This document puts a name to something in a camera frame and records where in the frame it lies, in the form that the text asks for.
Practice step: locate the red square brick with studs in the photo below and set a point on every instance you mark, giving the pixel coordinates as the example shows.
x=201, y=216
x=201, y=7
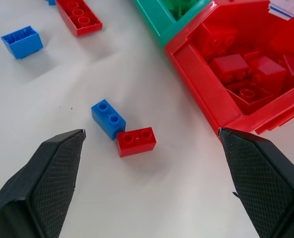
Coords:
x=229, y=65

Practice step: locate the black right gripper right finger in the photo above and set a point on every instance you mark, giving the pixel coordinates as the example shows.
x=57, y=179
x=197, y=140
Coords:
x=263, y=178

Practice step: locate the blue brick lying upside down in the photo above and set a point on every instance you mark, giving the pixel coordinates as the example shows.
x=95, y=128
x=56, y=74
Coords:
x=22, y=42

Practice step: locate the green plastic bin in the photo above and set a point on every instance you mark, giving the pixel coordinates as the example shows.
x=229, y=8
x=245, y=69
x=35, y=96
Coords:
x=159, y=17

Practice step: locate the red cube brick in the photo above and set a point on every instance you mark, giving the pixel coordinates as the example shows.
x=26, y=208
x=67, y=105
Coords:
x=270, y=72

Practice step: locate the red brick hollow side up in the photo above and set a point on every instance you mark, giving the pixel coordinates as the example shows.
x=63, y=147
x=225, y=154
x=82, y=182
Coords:
x=248, y=95

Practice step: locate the long red brick upside down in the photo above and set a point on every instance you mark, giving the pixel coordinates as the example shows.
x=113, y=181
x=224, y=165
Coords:
x=78, y=17

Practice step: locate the small blue brick piece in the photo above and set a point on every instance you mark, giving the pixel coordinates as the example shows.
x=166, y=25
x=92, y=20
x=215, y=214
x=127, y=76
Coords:
x=51, y=2

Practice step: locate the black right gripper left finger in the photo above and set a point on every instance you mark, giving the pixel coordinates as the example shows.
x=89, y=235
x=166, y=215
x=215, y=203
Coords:
x=50, y=178

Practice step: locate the white label with blue stripe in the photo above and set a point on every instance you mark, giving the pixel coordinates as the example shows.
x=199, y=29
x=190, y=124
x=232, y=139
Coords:
x=283, y=8

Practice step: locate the large red brick in bin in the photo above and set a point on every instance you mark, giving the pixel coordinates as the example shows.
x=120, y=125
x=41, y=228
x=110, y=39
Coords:
x=217, y=41

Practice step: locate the green bricks in bin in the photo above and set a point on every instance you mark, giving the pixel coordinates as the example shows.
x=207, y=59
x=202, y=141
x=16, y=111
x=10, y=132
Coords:
x=181, y=7

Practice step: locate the red plastic bin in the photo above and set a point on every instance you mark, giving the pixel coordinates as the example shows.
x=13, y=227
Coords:
x=236, y=69

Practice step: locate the small blue two-stud brick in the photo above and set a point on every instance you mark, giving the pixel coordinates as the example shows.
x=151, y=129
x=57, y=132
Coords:
x=108, y=119

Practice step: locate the small red two-stud brick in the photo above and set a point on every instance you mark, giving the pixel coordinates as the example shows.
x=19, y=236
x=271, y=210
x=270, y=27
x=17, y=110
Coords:
x=136, y=141

